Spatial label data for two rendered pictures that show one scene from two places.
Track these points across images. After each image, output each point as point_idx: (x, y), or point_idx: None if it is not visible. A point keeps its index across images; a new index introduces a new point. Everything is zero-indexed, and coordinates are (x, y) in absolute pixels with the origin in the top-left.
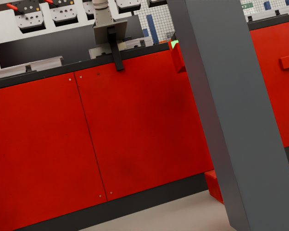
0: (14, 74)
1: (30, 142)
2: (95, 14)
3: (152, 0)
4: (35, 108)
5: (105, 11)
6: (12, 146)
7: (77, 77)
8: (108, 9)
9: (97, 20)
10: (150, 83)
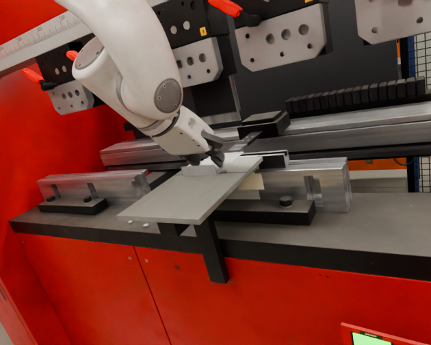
0: (77, 193)
1: (99, 318)
2: (150, 136)
3: (372, 41)
4: (92, 279)
5: (172, 134)
6: (81, 311)
7: (141, 259)
8: (179, 129)
9: (161, 146)
10: (295, 331)
